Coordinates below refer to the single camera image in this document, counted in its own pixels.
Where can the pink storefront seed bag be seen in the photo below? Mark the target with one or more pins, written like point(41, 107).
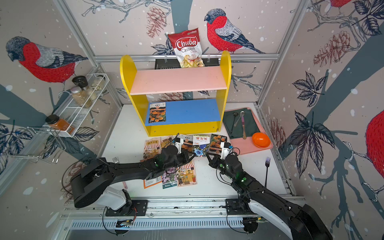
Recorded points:
point(166, 141)
point(152, 148)
point(186, 175)

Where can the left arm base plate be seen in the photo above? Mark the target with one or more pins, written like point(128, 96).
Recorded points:
point(131, 208)

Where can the dark purple fork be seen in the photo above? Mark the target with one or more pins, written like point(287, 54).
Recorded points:
point(267, 164)

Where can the black orange marigold seed bag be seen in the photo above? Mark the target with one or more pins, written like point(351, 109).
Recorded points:
point(188, 142)

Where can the white wire spice rack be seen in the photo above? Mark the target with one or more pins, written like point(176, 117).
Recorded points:
point(76, 112)

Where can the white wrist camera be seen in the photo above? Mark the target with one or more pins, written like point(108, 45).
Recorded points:
point(178, 144)
point(226, 149)

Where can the pink tray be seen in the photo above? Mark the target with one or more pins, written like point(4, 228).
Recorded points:
point(246, 146)

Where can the orange bowl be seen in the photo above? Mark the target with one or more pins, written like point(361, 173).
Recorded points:
point(261, 140)

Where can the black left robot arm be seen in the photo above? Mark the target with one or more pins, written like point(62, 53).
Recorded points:
point(91, 182)

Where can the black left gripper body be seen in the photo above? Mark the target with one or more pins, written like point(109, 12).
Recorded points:
point(182, 159)

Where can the dark green cloth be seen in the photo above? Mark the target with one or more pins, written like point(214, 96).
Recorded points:
point(250, 124)

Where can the red Chuba chips bag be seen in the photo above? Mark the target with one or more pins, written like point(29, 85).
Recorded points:
point(187, 48)

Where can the orange spice jar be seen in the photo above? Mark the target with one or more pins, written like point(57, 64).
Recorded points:
point(57, 123)

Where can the yellow two-tier shelf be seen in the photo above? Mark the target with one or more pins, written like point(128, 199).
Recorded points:
point(197, 116)

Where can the pink handled fork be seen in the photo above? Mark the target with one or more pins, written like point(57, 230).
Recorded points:
point(116, 160)

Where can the silver spoon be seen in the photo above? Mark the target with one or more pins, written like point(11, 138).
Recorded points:
point(240, 116)

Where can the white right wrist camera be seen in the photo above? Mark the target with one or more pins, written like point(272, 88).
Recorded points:
point(226, 149)

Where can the tan spice jar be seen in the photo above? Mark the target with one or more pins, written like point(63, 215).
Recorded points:
point(81, 97)

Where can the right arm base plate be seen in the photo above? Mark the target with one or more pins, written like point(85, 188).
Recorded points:
point(234, 207)

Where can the pale spice jar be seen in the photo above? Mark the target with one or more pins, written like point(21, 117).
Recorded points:
point(98, 83)

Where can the black lid spice jar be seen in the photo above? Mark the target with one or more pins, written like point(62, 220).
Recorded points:
point(82, 82)

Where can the chrome wire holder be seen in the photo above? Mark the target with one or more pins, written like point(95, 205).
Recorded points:
point(32, 144)

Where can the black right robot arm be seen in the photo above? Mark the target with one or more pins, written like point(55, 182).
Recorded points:
point(298, 223)

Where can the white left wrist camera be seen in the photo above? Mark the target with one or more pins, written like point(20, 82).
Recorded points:
point(178, 144)

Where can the blue flower seed bag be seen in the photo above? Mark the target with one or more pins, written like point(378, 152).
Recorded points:
point(201, 145)

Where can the black spoon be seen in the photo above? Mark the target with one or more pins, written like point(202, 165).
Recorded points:
point(235, 114)

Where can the black wall hook rail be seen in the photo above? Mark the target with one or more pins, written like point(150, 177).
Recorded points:
point(174, 63)

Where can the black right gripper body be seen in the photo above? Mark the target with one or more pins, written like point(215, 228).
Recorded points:
point(217, 162)

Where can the orange bordered seed bag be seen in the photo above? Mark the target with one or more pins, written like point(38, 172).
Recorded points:
point(152, 182)

